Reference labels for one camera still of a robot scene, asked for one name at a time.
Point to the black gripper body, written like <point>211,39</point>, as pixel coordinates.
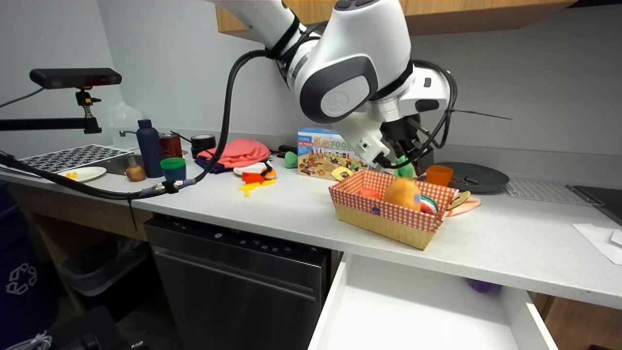
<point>409,136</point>

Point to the orange toy pineapple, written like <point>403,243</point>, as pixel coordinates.
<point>402,192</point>

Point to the wooden front white drawer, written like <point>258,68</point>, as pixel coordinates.
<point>421,317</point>

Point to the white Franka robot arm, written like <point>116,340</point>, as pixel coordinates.
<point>351,39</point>

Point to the toy watermelon slice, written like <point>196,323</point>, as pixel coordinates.
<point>429,204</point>

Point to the yellow toy slice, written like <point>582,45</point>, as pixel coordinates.
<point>341,173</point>

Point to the pink toy plate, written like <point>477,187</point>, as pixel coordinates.
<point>466,204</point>

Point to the blue play food box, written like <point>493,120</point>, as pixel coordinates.
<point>324,155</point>

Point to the orange toy ball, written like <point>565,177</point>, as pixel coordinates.
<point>271,175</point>

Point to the yellow toy fry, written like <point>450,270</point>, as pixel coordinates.
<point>265,185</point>
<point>250,190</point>

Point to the purple toy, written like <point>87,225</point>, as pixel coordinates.
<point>483,286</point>

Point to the red toy fries holder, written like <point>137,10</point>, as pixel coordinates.
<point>252,177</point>

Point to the small brown toy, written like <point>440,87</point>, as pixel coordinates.
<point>135,171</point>

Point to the yellow toy food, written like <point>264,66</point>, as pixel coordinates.
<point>67,175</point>

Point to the orange plastic cup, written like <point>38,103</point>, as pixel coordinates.
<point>440,175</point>

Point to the red checkered paper basket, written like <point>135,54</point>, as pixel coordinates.
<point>382,224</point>

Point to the black round pan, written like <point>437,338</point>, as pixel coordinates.
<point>479,175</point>

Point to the green bowl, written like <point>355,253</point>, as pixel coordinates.
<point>291,159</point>

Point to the grey mesh mat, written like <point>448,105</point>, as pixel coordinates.
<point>538,189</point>

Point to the wooden upper cabinet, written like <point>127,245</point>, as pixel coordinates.
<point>493,12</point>

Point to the small white dish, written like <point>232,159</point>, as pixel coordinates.
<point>248,167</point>

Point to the pink cloth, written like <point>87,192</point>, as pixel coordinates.
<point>244,154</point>

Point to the black cooktop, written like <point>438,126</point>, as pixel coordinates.
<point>604,198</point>

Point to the navy cloth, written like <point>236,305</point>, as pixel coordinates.
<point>207,165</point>

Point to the black cup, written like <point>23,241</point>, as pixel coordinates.
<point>203,144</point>

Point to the white paper sheet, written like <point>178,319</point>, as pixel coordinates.
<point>600,243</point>

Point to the blue cup green rim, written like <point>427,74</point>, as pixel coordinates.
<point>174,173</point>

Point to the dark red can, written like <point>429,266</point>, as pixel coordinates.
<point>172,146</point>

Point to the wooden base cabinet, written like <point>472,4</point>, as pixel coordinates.
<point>584,323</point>

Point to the navy blue bottle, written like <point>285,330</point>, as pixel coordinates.
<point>151,152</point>

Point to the white plate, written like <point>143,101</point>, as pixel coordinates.
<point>91,173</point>

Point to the grey trash bin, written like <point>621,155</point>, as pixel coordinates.
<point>98,268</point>

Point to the grey grid drying rack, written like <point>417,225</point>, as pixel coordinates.
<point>59,157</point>

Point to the blue recycling bin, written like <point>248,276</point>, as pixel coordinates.
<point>21,272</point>

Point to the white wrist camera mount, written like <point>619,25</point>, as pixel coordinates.
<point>370,146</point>

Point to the wooden sink cabinet frame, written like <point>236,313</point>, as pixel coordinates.
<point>79,216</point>

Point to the black stereo camera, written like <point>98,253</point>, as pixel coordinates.
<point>75,78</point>

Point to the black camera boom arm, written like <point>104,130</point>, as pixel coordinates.
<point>32,124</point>

